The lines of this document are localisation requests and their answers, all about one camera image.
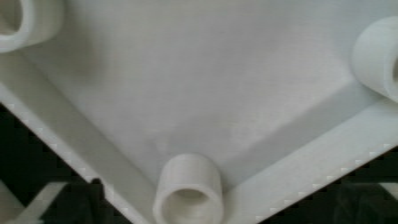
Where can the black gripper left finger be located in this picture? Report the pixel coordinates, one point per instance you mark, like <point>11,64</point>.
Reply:
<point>25,214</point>

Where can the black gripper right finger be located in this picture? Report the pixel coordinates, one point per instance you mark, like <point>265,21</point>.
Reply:
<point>366,203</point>

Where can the white square tabletop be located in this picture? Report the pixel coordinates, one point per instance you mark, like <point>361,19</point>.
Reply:
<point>213,101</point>

